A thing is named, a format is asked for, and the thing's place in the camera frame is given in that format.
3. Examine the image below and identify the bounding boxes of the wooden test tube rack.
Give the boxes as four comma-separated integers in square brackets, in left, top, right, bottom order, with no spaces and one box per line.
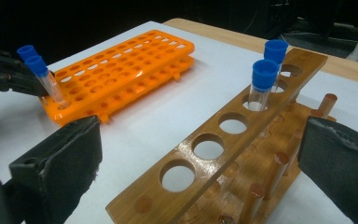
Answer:
[105,47,338,224]

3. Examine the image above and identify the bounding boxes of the white table cover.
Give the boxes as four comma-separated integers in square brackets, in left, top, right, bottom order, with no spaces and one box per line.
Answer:
[0,20,358,224]

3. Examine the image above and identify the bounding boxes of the orange plastic test tube rack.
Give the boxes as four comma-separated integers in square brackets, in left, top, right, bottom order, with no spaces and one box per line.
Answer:
[38,29,196,127]

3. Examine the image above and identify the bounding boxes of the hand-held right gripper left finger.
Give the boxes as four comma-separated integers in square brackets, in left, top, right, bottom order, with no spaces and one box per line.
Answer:
[8,115,104,224]

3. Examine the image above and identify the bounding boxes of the wooden table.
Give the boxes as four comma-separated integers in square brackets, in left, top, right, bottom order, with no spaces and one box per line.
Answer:
[162,17,358,88]

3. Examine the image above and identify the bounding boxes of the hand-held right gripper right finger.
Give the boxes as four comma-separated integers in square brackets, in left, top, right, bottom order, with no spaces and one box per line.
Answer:
[297,116,358,224]

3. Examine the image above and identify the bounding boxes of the blue-capped clear test tube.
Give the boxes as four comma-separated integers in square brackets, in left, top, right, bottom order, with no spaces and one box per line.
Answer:
[262,38,290,94]
[16,44,40,63]
[246,59,281,112]
[23,55,71,108]

